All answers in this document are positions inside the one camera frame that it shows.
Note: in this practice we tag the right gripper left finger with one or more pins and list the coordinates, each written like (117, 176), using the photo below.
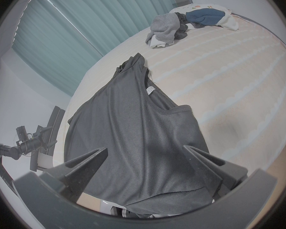
(78, 173)

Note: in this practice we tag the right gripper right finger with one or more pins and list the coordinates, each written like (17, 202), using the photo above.
(212, 170)

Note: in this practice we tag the black T-shirt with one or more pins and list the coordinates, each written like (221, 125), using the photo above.
(133, 127)

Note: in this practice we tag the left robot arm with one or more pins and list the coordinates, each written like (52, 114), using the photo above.
(26, 145)

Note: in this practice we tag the bed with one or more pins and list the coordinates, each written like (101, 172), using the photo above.
(216, 80)

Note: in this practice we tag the pile of clothes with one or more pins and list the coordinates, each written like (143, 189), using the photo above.
(164, 25)

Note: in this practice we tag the black chest of drawers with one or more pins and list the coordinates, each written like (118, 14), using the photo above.
(54, 120)

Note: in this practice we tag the blue-green curtain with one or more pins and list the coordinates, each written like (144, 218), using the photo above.
(109, 8)
(45, 44)

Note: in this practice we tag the white printed pillow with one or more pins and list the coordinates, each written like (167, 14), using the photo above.
(195, 7)

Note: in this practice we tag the grey bedside table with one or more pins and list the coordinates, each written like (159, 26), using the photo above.
(182, 0)

